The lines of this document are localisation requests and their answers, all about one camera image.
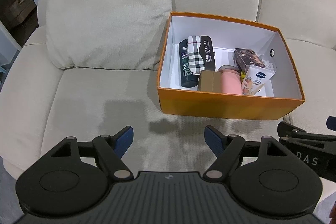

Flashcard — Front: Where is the pink pump bottle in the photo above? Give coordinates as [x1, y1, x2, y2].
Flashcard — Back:
[218, 65, 242, 95]

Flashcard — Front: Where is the dark blue Clear shampoo bottle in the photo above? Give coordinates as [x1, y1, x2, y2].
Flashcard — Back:
[179, 39, 198, 88]

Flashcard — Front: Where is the brown illustrated card box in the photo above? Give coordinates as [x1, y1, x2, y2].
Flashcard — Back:
[234, 48, 265, 73]

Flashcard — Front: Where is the plaid glasses case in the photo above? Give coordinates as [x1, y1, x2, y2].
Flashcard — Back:
[187, 35, 216, 75]

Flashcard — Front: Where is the white Vaseline lotion tube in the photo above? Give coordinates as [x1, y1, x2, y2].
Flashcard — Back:
[241, 65, 276, 96]

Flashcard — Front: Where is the brown cardboard small box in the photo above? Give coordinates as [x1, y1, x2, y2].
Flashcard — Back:
[198, 71, 222, 93]

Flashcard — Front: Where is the orange cardboard box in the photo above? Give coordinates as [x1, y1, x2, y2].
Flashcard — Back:
[157, 12, 305, 120]

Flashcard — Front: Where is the beige cushion pillow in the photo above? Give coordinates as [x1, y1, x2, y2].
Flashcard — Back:
[46, 0, 172, 70]

